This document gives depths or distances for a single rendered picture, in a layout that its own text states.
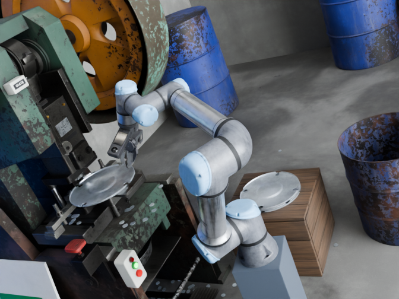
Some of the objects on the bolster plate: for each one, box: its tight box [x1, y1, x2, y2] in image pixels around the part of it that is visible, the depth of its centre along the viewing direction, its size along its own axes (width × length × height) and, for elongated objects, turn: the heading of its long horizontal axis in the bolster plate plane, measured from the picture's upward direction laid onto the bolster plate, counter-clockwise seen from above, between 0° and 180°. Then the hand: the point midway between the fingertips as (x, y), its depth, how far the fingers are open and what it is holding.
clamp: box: [44, 203, 77, 240], centre depth 196 cm, size 6×17×10 cm, turn 7°
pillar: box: [51, 187, 66, 208], centre depth 204 cm, size 2×2×14 cm
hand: (127, 166), depth 187 cm, fingers closed
